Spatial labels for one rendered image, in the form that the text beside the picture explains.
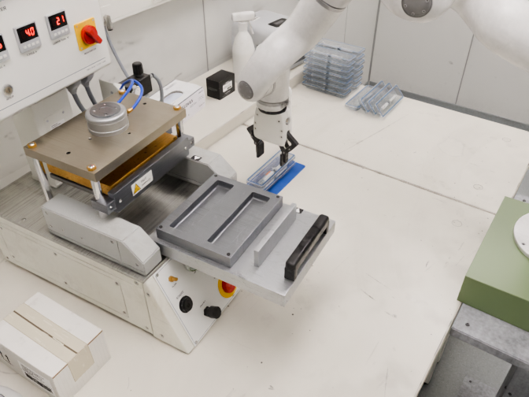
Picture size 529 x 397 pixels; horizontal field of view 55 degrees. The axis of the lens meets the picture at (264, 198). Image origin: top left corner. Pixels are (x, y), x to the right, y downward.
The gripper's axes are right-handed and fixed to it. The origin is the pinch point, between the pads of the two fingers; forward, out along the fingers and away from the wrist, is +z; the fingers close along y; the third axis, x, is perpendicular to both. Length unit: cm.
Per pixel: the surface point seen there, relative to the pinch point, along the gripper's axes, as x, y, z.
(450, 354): -30, -61, 83
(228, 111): -19.8, 29.5, 4.0
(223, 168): 28.9, -5.5, -14.6
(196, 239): 51, -16, -16
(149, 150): 40.6, 4.1, -22.3
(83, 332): 70, -2, 0
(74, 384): 76, -5, 6
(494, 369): -33, -76, 83
